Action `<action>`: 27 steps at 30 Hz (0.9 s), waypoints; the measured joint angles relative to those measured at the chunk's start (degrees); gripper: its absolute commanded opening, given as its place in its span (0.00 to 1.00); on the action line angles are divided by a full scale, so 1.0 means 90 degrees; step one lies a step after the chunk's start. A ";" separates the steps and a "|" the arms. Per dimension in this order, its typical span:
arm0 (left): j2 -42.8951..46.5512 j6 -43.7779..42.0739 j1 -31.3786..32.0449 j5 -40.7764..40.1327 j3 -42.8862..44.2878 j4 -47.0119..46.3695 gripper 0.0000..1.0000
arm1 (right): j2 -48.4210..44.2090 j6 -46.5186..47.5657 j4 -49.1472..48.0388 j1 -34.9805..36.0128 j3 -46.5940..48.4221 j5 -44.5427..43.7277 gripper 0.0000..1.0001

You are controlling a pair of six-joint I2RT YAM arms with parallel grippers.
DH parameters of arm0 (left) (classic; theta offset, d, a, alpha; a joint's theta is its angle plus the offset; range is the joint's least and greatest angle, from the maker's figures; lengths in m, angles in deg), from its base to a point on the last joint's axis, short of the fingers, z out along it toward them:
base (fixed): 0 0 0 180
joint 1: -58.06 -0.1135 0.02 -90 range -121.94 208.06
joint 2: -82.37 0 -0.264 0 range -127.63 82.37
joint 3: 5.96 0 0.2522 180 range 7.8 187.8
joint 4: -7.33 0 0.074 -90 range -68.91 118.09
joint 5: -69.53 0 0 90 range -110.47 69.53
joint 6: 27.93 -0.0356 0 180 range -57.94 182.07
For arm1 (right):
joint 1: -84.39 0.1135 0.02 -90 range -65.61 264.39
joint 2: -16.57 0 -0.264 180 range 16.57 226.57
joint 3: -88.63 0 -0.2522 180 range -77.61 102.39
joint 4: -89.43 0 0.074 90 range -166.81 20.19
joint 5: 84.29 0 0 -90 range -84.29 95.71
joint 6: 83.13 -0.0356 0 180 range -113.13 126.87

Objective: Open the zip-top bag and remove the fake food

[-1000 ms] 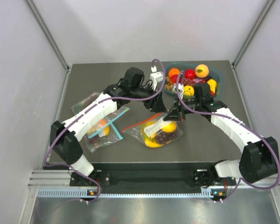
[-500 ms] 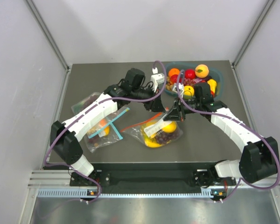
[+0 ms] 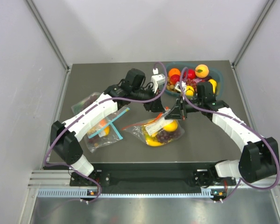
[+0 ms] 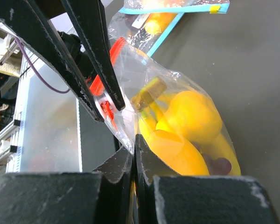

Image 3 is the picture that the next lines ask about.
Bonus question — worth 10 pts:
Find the fake red peach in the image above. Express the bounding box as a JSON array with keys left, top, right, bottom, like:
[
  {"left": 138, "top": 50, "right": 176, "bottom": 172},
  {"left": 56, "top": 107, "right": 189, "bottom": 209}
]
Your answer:
[{"left": 169, "top": 74, "right": 180, "bottom": 85}]

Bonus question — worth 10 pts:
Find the teal plastic fruit basket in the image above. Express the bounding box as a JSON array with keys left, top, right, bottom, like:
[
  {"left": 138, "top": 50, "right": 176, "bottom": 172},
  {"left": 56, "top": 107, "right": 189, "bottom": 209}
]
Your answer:
[{"left": 165, "top": 62, "right": 224, "bottom": 99}]

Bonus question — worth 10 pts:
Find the fake yellow lemon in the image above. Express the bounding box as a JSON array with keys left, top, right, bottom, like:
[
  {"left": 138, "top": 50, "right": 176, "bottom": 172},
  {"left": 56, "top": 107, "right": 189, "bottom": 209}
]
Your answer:
[{"left": 185, "top": 85, "right": 195, "bottom": 97}]

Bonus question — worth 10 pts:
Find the grey slotted cable duct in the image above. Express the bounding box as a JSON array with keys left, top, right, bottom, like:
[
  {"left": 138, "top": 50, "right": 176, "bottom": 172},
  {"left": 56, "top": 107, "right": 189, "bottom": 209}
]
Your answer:
[{"left": 37, "top": 188, "right": 226, "bottom": 199}]

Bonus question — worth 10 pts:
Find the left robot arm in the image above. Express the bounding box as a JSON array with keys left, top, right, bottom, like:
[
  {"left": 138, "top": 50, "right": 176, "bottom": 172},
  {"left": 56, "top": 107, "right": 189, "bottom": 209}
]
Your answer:
[{"left": 50, "top": 68, "right": 168, "bottom": 185}]

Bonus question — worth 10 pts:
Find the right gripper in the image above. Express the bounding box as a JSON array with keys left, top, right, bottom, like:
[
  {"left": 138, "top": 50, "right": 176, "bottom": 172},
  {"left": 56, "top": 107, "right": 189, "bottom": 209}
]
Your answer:
[{"left": 165, "top": 94, "right": 204, "bottom": 120}]

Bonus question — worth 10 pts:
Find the fake longan cluster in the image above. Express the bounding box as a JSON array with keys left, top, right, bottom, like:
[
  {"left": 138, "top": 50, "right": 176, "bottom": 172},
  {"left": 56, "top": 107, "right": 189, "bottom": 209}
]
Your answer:
[{"left": 167, "top": 78, "right": 175, "bottom": 91}]

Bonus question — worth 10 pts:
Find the upper blue zip bag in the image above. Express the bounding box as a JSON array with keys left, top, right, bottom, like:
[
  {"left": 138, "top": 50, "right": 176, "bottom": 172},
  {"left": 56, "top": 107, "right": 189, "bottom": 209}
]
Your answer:
[{"left": 71, "top": 92, "right": 130, "bottom": 128}]

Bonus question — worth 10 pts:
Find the blue zip bag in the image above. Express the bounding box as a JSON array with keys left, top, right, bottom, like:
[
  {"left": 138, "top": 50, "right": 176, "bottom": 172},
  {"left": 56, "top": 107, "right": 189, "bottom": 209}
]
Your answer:
[
  {"left": 84, "top": 119, "right": 123, "bottom": 153},
  {"left": 71, "top": 92, "right": 130, "bottom": 128}
]

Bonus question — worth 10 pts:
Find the red zip bag with fruit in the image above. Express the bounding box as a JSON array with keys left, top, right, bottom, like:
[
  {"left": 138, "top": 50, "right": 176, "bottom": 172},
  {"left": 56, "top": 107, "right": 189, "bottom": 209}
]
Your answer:
[{"left": 122, "top": 113, "right": 184, "bottom": 147}]

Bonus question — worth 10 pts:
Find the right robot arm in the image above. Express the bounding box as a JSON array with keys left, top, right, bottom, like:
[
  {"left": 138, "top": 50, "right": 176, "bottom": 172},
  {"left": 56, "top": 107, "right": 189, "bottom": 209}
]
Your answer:
[{"left": 165, "top": 82, "right": 280, "bottom": 185}]

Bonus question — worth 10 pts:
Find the fake red apple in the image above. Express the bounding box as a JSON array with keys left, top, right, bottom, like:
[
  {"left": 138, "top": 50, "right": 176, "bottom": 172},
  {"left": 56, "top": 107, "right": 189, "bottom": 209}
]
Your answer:
[{"left": 184, "top": 69, "right": 196, "bottom": 80}]

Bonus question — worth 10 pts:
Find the lower blue zip bag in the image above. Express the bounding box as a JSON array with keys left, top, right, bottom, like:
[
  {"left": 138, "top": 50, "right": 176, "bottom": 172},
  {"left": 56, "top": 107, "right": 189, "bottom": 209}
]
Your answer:
[{"left": 84, "top": 119, "right": 123, "bottom": 153}]

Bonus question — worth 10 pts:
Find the fake grape bunch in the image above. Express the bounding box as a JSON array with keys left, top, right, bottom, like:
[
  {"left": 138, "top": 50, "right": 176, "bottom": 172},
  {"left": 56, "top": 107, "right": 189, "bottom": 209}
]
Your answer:
[{"left": 185, "top": 79, "right": 196, "bottom": 87}]

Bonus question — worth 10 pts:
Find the fake orange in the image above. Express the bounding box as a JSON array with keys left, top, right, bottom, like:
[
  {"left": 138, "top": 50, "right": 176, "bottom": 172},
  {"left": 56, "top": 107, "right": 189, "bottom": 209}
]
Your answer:
[{"left": 168, "top": 68, "right": 181, "bottom": 77}]

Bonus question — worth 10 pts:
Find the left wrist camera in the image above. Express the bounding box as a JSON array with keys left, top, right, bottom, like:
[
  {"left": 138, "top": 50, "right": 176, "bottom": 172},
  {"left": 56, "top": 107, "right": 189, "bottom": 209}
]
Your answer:
[{"left": 151, "top": 68, "right": 165, "bottom": 93}]

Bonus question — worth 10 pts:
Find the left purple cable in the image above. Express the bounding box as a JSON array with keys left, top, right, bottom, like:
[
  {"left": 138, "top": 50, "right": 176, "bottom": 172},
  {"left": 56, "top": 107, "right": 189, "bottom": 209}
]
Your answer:
[{"left": 36, "top": 62, "right": 168, "bottom": 219}]

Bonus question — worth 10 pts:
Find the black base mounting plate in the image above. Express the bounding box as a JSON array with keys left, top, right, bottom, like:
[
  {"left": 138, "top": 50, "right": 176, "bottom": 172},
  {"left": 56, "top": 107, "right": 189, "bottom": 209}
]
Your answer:
[{"left": 43, "top": 162, "right": 238, "bottom": 187}]

